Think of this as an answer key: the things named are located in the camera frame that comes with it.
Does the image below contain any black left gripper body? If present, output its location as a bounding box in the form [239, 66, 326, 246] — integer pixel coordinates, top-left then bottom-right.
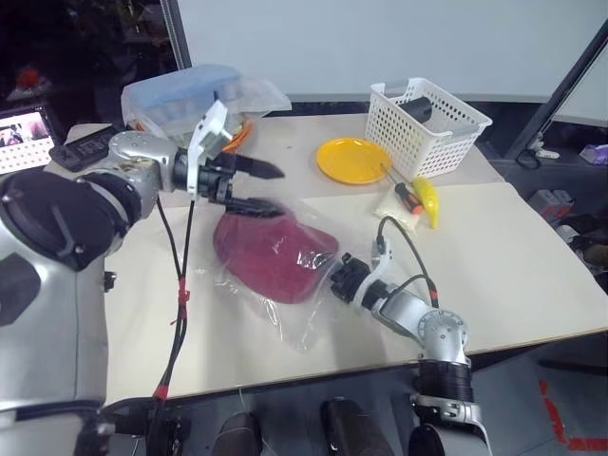
[197, 153, 239, 206]

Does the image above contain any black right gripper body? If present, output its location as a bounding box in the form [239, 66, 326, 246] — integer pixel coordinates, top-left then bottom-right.
[329, 254, 372, 306]

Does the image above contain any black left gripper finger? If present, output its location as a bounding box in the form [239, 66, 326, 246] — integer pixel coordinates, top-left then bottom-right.
[233, 154, 286, 181]
[225, 196, 287, 219]

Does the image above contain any maroon cap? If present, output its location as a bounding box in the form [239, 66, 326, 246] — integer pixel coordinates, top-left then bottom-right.
[212, 207, 341, 306]

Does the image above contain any red cap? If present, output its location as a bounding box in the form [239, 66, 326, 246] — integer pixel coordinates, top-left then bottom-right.
[207, 201, 376, 353]

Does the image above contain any crumpled clear plastic bag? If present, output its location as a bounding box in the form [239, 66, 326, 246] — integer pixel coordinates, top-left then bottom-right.
[226, 75, 293, 121]

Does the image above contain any cream table sheet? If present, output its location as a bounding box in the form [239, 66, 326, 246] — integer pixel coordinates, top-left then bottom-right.
[65, 115, 505, 210]
[103, 181, 608, 409]

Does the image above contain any small white granule packet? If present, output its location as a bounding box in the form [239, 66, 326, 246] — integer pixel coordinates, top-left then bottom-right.
[373, 191, 429, 233]

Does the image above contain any yellow round plate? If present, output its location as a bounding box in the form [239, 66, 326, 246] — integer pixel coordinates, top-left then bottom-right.
[315, 136, 394, 186]

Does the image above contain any clear container with blue lid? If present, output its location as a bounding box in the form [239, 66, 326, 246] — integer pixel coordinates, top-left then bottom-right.
[120, 63, 244, 140]

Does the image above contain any yellow banana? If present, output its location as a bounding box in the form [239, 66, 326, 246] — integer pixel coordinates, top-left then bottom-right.
[411, 176, 441, 231]

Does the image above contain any black remote control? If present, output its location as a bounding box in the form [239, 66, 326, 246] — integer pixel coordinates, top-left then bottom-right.
[48, 134, 116, 173]

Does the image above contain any dark rounded shape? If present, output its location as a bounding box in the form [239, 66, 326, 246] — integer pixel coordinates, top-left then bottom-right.
[407, 424, 447, 456]
[319, 396, 396, 456]
[215, 410, 263, 456]

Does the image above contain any white perforated plastic basket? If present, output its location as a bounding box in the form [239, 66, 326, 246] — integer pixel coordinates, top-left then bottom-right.
[364, 77, 494, 181]

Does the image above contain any tablet screen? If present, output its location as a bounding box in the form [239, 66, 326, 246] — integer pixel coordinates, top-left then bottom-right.
[0, 104, 62, 175]

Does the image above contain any grey box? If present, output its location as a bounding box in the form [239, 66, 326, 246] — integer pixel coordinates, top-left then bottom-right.
[528, 188, 577, 220]

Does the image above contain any red round object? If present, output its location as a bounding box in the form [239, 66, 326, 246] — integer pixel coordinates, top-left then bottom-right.
[15, 65, 40, 90]

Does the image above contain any white power strip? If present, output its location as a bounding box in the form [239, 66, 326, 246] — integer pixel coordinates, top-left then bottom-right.
[530, 136, 562, 162]

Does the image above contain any purple tissue pack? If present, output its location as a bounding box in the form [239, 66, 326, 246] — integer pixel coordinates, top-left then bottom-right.
[578, 143, 608, 166]

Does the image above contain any black diagonal pole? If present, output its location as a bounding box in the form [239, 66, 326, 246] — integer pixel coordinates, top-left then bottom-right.
[504, 17, 608, 163]

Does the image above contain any orange cable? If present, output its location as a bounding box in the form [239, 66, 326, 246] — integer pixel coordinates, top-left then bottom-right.
[221, 120, 254, 154]

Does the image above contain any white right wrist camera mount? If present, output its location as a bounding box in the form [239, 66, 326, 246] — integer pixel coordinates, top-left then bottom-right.
[357, 236, 396, 308]

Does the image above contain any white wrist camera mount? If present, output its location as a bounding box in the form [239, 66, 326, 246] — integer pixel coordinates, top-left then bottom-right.
[357, 236, 396, 308]
[186, 99, 235, 199]

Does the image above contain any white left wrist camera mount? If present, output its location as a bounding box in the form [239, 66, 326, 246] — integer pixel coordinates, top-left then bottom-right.
[186, 99, 235, 199]

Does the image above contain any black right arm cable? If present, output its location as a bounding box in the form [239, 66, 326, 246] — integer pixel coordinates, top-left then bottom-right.
[376, 216, 439, 308]

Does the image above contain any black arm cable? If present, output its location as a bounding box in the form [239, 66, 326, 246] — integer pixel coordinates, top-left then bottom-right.
[376, 216, 439, 308]
[150, 199, 197, 456]

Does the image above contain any black orange handled screwdriver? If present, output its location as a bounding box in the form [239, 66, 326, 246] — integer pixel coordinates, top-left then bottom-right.
[379, 162, 425, 219]

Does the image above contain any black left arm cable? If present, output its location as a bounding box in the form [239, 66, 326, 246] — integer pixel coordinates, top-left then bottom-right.
[150, 199, 197, 456]

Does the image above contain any aluminium frame post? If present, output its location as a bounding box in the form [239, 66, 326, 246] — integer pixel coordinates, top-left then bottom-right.
[158, 0, 194, 71]

